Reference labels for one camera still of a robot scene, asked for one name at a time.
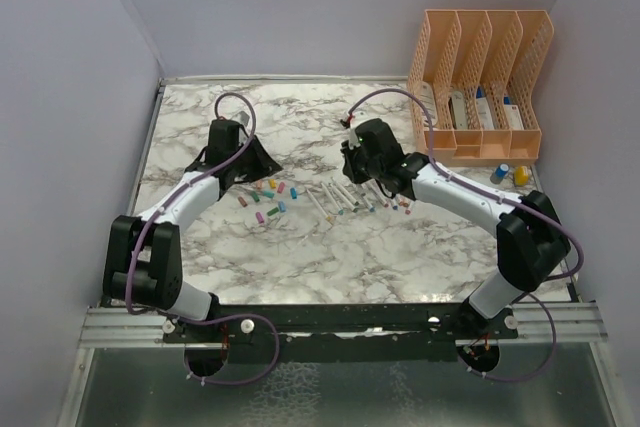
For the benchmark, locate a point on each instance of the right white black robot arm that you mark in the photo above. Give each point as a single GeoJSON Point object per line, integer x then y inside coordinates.
{"type": "Point", "coordinates": [529, 244]}

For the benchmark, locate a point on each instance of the yellow small bottle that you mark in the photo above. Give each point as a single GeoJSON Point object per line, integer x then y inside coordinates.
{"type": "Point", "coordinates": [521, 176]}

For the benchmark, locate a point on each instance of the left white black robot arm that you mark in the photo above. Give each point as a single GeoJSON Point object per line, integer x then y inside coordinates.
{"type": "Point", "coordinates": [144, 261]}

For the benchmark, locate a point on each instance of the aluminium frame rail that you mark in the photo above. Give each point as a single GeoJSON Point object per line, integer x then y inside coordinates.
{"type": "Point", "coordinates": [563, 322]}

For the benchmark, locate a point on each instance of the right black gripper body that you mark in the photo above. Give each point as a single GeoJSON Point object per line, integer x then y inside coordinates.
{"type": "Point", "coordinates": [360, 168]}

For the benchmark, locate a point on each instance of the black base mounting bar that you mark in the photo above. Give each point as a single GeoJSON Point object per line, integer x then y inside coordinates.
{"type": "Point", "coordinates": [438, 321]}

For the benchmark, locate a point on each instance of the white booklet in organizer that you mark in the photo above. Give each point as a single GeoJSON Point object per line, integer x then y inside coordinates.
{"type": "Point", "coordinates": [427, 107]}

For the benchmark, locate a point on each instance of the red end marker pen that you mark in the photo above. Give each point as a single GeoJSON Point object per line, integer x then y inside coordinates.
{"type": "Point", "coordinates": [383, 200]}

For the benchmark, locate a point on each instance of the white blue box in organizer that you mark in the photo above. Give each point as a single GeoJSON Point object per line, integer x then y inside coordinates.
{"type": "Point", "coordinates": [484, 112]}

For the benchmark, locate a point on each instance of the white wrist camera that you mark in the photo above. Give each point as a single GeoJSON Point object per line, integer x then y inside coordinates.
{"type": "Point", "coordinates": [244, 118]}
{"type": "Point", "coordinates": [353, 140]}

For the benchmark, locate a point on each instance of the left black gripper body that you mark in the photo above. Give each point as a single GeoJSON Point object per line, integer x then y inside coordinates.
{"type": "Point", "coordinates": [242, 165]}

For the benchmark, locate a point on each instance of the orange plastic file organizer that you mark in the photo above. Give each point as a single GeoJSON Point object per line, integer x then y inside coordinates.
{"type": "Point", "coordinates": [480, 68]}

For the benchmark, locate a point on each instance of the blue small bottle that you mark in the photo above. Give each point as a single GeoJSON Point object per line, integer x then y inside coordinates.
{"type": "Point", "coordinates": [500, 173]}

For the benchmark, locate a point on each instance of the brown cap marker pen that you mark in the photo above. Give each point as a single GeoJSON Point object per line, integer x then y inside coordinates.
{"type": "Point", "coordinates": [319, 206]}

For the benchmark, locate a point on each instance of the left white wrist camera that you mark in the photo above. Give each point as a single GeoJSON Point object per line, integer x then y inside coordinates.
{"type": "Point", "coordinates": [244, 118]}

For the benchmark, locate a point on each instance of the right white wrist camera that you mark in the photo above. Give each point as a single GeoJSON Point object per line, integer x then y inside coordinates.
{"type": "Point", "coordinates": [353, 140]}

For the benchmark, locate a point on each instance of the dark green cap marker pen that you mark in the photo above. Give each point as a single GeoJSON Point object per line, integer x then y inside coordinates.
{"type": "Point", "coordinates": [347, 197]}

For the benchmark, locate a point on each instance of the white red box in organizer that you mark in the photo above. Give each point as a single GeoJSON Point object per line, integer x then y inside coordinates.
{"type": "Point", "coordinates": [513, 114]}

